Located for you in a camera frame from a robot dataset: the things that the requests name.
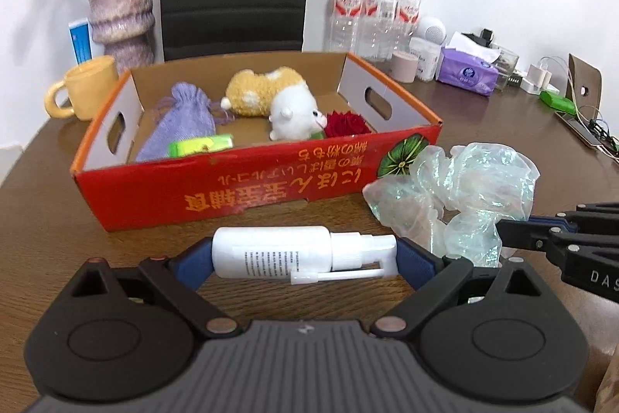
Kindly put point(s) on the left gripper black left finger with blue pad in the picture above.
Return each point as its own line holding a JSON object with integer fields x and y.
{"x": 177, "y": 280}

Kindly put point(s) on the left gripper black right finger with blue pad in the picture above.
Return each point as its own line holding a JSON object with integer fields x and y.
{"x": 436, "y": 283}

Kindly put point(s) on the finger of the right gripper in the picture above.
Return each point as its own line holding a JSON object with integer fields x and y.
{"x": 561, "y": 237}
{"x": 586, "y": 217}

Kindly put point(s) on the white spray bottle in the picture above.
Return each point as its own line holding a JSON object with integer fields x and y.
{"x": 302, "y": 254}

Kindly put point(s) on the green tissue packet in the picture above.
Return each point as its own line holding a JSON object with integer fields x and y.
{"x": 199, "y": 145}

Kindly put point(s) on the purple woven drawstring pouch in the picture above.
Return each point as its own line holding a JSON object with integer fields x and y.
{"x": 186, "y": 114}

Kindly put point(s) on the red artificial rose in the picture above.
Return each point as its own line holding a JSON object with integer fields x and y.
{"x": 345, "y": 124}

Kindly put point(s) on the crumpled clear plastic wrap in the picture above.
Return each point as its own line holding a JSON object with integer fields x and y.
{"x": 450, "y": 202}

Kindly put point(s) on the brown cardboard stand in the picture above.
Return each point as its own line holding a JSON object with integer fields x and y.
{"x": 587, "y": 87}

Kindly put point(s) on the red cardboard tray box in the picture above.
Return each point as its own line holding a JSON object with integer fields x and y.
{"x": 124, "y": 193}

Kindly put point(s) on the white charger adapter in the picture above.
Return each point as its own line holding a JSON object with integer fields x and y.
{"x": 537, "y": 79}

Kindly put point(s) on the small glass jar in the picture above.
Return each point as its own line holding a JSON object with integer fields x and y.
{"x": 505, "y": 65}

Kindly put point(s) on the purple tissue pack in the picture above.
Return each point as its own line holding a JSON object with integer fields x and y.
{"x": 461, "y": 70}

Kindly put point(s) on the white jar with lid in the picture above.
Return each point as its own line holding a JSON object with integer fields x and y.
{"x": 428, "y": 55}

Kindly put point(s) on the pink round container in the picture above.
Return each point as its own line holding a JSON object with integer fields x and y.
{"x": 403, "y": 66}

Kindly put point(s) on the yellow white plush toy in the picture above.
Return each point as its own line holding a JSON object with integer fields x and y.
{"x": 282, "y": 96}

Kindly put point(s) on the yellow ceramic mug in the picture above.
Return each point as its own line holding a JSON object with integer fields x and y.
{"x": 88, "y": 86}

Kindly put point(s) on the white round speaker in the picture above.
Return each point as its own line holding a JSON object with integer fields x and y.
{"x": 432, "y": 29}

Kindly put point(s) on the right water bottle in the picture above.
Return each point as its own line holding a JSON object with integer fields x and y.
{"x": 406, "y": 17}

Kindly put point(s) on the water bottle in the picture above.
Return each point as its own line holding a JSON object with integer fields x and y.
{"x": 406, "y": 17}
{"x": 375, "y": 41}
{"x": 344, "y": 25}

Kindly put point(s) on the middle water bottle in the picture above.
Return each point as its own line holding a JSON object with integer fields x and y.
{"x": 375, "y": 41}

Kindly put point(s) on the purple mottled ceramic vase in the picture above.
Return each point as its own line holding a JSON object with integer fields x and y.
{"x": 124, "y": 28}

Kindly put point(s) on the left water bottle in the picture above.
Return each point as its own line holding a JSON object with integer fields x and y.
{"x": 344, "y": 25}

